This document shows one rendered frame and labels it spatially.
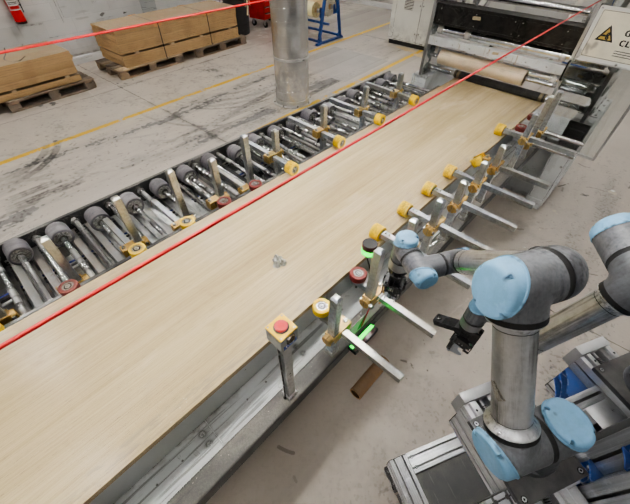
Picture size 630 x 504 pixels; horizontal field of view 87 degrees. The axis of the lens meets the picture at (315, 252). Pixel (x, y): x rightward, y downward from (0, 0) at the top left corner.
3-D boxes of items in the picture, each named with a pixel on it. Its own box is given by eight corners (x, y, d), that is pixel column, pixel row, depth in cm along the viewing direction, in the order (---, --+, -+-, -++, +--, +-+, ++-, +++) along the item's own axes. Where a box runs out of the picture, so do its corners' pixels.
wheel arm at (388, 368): (402, 378, 130) (405, 373, 127) (397, 384, 128) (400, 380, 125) (320, 312, 150) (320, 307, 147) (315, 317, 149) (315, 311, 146)
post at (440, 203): (422, 266, 191) (447, 198, 156) (419, 269, 190) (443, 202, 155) (417, 262, 193) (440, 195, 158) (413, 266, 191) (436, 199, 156)
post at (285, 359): (297, 392, 137) (292, 338, 104) (288, 401, 135) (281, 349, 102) (289, 385, 139) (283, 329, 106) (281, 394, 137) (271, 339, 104)
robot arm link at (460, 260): (616, 235, 65) (458, 240, 113) (571, 246, 63) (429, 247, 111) (625, 293, 66) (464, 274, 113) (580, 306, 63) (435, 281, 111)
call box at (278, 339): (298, 339, 105) (297, 326, 99) (282, 354, 101) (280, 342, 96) (283, 325, 108) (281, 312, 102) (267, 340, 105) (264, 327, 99)
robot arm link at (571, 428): (581, 453, 84) (616, 439, 74) (537, 471, 82) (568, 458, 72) (545, 406, 92) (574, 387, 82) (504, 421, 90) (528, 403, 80)
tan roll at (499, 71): (590, 101, 268) (600, 85, 259) (586, 106, 261) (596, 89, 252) (431, 59, 334) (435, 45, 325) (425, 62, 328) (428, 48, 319)
